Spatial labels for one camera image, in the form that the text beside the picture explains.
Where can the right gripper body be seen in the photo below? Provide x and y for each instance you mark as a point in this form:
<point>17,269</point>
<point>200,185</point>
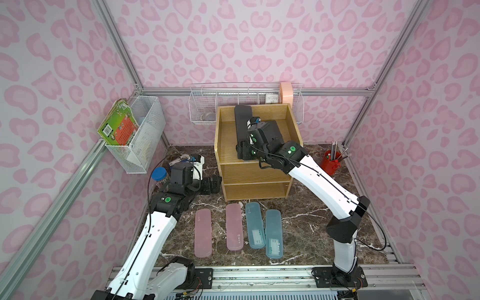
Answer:
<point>244,149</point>

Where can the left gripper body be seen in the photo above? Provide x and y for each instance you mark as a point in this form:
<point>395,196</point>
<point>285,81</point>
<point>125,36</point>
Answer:
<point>207,184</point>

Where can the black pencil case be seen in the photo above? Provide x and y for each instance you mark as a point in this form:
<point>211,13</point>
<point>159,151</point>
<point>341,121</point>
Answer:
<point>242,114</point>
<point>272,132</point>

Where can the pink pencil case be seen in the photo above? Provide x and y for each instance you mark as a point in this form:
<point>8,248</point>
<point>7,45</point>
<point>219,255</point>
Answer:
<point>234,227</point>
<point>203,244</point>

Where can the teal pencil case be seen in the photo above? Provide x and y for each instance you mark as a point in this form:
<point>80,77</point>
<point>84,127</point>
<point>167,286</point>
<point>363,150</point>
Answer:
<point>274,234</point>
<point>255,225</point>

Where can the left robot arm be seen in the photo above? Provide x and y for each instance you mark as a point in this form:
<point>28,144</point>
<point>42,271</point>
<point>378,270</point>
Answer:
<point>133,281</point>

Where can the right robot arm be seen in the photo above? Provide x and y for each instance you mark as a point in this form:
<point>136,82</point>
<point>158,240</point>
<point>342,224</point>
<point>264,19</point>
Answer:
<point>347,209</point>

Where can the blue-lid pencil tube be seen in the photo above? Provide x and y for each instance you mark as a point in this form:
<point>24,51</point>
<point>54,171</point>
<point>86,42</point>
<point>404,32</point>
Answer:
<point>160,177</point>

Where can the wooden three-tier shelf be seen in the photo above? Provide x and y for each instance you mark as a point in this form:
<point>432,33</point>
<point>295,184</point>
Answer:
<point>245,180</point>

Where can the small white card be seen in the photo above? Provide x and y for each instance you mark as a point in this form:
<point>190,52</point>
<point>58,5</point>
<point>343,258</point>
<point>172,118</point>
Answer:
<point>272,99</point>

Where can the white mesh side basket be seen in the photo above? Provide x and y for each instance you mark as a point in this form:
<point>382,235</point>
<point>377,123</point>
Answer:
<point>136,158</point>

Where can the pink box in basket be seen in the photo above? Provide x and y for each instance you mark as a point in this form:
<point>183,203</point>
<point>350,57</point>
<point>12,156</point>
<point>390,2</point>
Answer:
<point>286,93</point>

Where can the red pen holder cup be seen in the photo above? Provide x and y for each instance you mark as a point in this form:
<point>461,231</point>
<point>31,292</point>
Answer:
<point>329,166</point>

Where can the green red book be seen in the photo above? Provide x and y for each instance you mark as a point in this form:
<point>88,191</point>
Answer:
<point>119,126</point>

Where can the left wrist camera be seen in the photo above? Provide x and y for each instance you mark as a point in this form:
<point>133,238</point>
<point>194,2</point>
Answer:
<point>186,172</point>

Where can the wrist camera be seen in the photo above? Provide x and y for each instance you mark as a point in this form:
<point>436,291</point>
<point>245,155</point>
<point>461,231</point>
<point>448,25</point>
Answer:
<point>186,172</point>
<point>253,121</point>

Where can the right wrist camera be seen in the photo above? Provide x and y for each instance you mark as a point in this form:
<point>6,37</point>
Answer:
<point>253,121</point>

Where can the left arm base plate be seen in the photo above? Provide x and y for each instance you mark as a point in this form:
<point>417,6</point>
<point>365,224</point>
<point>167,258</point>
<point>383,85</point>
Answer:
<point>200,276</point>

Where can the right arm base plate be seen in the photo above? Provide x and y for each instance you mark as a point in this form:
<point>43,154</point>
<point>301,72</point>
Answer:
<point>332,277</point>

